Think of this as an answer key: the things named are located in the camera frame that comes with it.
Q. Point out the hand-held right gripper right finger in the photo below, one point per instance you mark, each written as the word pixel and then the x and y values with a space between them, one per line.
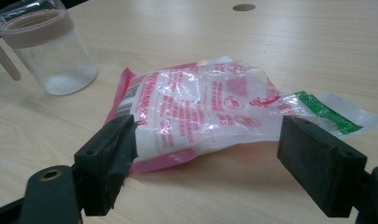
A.
pixel 320 168

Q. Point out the clear jar with beige rim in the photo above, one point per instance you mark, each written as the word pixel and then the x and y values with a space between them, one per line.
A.
pixel 53 62

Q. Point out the small wooden spoon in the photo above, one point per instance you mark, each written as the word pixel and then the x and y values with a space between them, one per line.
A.
pixel 6 63

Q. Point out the clear red-printed plastic bag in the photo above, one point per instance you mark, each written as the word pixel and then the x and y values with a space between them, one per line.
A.
pixel 193 109

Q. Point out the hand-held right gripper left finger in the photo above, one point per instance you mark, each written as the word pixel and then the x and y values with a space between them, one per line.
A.
pixel 105 161

